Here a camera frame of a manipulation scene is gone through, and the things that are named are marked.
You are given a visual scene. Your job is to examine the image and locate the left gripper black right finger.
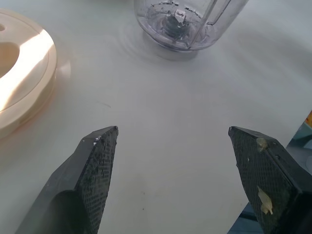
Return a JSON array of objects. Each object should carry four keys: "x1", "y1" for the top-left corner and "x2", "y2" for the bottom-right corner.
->
[{"x1": 228, "y1": 126, "x2": 312, "y2": 234}]

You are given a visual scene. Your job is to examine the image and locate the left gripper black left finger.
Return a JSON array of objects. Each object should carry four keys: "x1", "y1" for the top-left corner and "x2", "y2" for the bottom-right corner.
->
[{"x1": 14, "y1": 125, "x2": 119, "y2": 234}]

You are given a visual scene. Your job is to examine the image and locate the beige blender lid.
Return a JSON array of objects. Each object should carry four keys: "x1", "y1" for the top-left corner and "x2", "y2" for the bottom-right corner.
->
[{"x1": 0, "y1": 8, "x2": 58, "y2": 141}]

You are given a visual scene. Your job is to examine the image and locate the clear blender jar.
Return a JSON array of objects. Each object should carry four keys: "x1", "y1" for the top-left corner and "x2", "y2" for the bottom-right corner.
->
[{"x1": 133, "y1": 0, "x2": 238, "y2": 53}]

